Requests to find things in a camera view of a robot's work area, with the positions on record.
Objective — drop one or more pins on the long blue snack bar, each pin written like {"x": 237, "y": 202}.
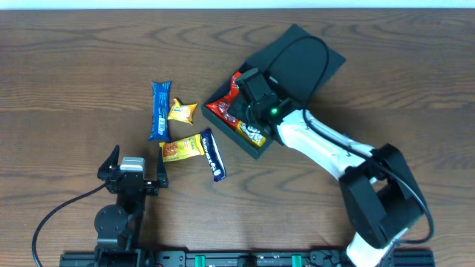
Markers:
{"x": 160, "y": 110}

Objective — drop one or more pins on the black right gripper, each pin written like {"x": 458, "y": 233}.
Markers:
{"x": 243, "y": 99}

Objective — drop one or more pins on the yellow Hacks candy bag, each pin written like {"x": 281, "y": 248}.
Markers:
{"x": 250, "y": 134}

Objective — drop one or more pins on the yellow orange snack packet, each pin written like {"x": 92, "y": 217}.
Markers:
{"x": 182, "y": 149}

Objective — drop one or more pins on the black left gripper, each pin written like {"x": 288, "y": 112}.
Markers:
{"x": 133, "y": 182}

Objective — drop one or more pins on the dark blue Cadbury chocolate bar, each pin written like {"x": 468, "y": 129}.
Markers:
{"x": 213, "y": 155}

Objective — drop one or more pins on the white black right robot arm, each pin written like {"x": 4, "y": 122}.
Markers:
{"x": 380, "y": 194}

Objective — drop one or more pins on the dark green open box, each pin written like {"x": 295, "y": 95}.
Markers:
{"x": 295, "y": 66}

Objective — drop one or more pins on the red Hacks candy bag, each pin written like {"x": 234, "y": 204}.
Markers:
{"x": 220, "y": 107}

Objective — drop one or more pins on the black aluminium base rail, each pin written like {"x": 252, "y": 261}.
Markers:
{"x": 317, "y": 258}

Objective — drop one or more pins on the small yellow candy packet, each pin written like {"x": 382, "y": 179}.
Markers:
{"x": 181, "y": 112}

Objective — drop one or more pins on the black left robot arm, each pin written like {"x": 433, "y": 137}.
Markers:
{"x": 118, "y": 225}

